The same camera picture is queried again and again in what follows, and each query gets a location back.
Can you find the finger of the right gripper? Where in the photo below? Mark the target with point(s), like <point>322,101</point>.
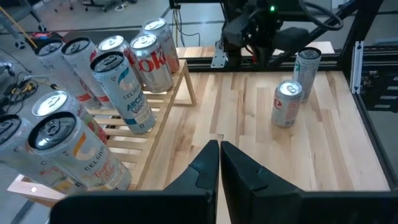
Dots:
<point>292,39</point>

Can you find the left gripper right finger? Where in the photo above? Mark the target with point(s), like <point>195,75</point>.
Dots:
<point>264,205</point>

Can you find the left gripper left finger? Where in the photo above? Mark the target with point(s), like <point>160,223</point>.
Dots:
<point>174,205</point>

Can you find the slim can with black lid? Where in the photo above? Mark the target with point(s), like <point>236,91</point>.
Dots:
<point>59,68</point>
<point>127,93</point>
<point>18,155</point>
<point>82,62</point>
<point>306,71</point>
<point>90,158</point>

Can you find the silver Diet Coke can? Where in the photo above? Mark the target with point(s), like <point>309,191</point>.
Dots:
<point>286,105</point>
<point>116,45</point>
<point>152,65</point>

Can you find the pink silver Spindrift can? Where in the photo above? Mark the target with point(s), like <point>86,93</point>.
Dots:
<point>166,43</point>
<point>53,104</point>

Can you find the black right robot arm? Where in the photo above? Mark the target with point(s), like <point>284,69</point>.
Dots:
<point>239,31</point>

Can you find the wooden slatted shelf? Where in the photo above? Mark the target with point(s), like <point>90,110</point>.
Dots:
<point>136,149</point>

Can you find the silver aluminium profile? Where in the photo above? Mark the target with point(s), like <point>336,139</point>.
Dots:
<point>357,67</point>

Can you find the silver metal bracket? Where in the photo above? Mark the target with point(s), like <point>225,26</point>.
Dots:
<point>219,57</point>

